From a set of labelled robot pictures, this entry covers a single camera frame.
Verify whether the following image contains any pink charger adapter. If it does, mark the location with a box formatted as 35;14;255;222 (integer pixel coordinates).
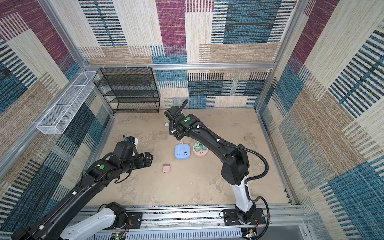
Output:
163;164;171;173

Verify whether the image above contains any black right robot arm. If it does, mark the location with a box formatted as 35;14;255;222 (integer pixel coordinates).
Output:
164;106;256;224

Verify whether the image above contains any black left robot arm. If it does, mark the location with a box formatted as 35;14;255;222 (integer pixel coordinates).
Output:
12;141;154;240

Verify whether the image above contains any blue square power strip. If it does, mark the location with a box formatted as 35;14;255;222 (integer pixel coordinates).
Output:
174;144;191;160

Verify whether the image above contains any pink round power strip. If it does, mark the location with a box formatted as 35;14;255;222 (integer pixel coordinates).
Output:
192;145;209;158

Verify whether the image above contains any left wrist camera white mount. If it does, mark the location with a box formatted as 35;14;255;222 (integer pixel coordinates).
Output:
123;135;138;148

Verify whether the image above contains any white power cord with plug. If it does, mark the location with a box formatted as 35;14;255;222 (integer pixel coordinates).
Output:
164;122;184;145

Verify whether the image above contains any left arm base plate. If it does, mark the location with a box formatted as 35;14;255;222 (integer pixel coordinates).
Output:
104;212;143;231

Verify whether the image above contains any black wire shelf rack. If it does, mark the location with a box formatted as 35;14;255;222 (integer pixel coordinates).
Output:
93;67;161;114

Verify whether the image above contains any white wire mesh basket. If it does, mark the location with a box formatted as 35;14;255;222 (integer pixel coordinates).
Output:
36;72;96;135

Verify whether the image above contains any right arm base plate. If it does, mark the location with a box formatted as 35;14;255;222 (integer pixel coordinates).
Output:
220;208;267;226

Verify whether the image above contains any black corrugated cable conduit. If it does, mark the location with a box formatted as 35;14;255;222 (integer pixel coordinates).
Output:
170;98;271;240

